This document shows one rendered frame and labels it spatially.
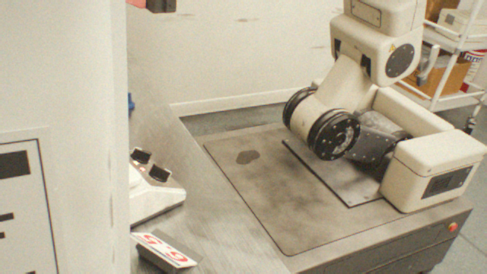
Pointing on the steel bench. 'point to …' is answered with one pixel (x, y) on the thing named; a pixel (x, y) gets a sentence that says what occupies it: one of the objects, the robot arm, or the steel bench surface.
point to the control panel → (151, 176)
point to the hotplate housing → (151, 201)
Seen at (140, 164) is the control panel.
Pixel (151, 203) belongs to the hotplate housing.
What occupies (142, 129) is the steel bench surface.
